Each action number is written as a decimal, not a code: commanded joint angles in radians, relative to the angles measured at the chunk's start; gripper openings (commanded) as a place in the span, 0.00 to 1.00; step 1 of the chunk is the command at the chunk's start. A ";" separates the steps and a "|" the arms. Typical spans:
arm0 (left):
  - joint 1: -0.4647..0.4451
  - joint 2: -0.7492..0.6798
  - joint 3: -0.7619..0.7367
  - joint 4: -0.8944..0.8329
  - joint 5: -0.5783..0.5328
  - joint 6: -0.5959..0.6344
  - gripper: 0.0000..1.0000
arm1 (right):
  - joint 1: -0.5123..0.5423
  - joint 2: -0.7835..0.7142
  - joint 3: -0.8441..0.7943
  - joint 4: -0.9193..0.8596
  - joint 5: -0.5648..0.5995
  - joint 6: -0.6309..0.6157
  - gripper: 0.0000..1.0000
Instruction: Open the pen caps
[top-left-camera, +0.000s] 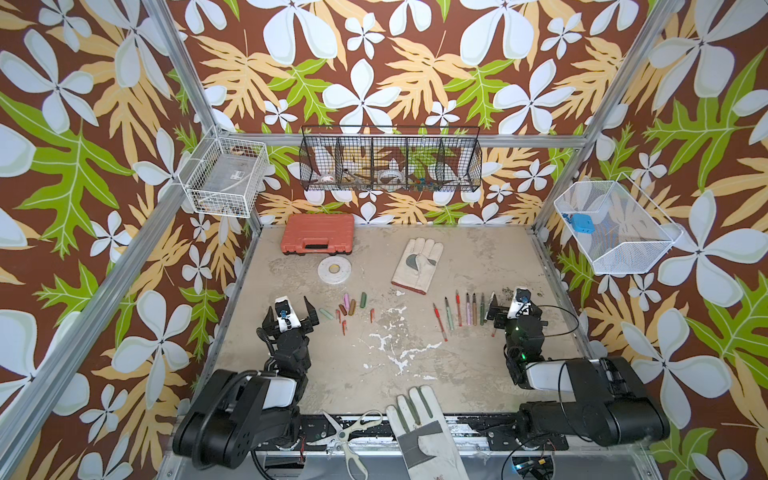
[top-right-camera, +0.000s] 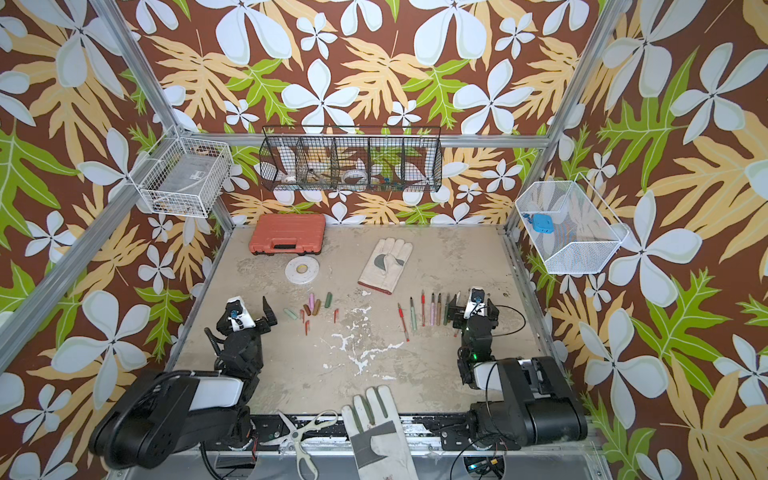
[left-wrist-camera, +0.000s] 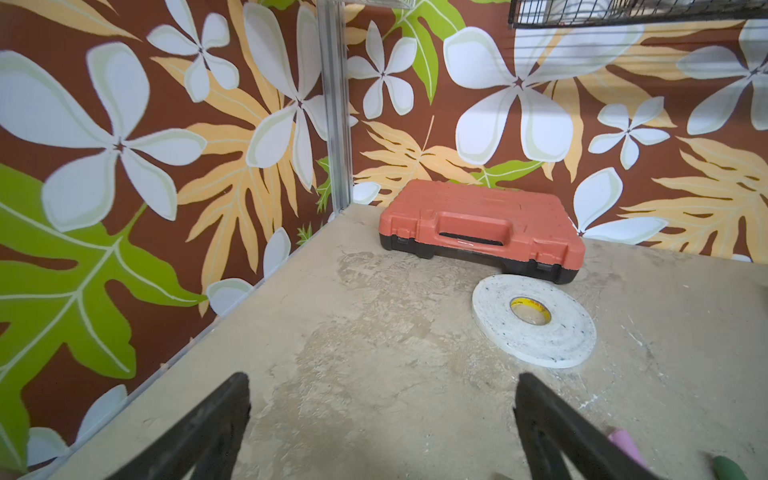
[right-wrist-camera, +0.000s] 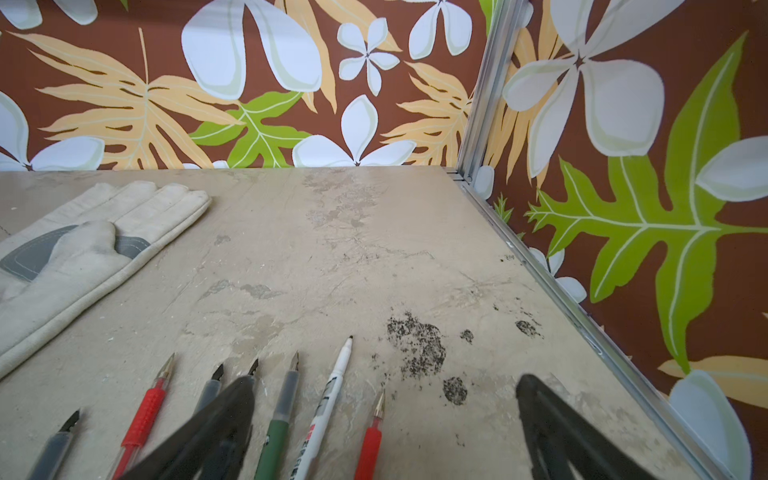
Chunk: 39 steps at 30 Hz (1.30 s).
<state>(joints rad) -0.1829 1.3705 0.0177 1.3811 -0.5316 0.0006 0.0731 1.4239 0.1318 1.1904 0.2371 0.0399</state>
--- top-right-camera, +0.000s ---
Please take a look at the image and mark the dark green pen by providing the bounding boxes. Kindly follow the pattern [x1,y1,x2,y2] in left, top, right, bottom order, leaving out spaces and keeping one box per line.
[442,294,451,326]

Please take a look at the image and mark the brown fountain pen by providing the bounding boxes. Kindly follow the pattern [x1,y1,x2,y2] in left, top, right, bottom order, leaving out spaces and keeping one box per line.
[435,293,443,326]

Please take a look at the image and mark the pink fountain pen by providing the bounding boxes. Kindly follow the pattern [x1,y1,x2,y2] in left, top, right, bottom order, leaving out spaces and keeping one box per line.
[429,292,437,326]

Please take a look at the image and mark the light green pen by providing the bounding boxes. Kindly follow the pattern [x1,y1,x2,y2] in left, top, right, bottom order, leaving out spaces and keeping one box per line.
[409,297,418,332]

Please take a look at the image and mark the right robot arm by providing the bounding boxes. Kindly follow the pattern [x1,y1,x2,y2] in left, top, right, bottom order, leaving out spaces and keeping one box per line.
[445,299,588,450]

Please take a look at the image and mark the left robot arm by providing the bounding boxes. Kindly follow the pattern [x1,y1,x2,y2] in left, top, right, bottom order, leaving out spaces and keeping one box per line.
[88,297,278,470]

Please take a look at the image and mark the beige work glove far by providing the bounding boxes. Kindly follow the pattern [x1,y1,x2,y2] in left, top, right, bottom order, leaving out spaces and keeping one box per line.
[358,237,413,295]

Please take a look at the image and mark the beige work glove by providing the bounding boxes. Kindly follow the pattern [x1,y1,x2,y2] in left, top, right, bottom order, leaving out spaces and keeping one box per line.
[341,385,418,480]
[358,237,413,295]

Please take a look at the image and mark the red plastic tool case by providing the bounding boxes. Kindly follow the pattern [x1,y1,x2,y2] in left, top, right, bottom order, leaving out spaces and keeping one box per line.
[248,214,326,255]

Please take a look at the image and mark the blue object in basket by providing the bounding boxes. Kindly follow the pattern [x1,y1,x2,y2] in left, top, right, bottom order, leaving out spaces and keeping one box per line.
[531,213,555,234]

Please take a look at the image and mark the white mesh basket right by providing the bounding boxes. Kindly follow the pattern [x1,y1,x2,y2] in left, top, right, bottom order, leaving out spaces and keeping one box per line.
[515,175,630,276]

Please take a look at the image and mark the beige work glove near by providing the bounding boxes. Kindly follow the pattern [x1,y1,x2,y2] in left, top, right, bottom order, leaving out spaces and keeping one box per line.
[341,385,418,480]

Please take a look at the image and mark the white tape roll in basket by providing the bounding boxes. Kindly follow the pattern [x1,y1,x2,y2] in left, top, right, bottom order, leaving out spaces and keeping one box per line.
[341,169,368,185]

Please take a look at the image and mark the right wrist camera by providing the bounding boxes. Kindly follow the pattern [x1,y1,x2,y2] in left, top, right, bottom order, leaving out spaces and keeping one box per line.
[464,287,487,320]

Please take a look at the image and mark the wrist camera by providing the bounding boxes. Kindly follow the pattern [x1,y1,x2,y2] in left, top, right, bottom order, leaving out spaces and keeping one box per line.
[464,287,487,320]
[224,296,255,332]

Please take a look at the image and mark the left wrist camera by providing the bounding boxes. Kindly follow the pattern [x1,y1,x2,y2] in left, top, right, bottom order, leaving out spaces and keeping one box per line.
[224,296,255,332]

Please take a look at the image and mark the white handled scissors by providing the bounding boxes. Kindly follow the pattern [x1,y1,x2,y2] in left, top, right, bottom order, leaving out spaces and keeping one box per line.
[261,410,339,480]

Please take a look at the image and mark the black wire basket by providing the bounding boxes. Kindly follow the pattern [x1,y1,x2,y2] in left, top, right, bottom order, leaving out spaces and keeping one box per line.
[257,125,444,192]

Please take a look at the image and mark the white wire basket left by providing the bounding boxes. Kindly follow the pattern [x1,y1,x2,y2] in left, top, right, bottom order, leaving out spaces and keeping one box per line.
[134,130,233,218]

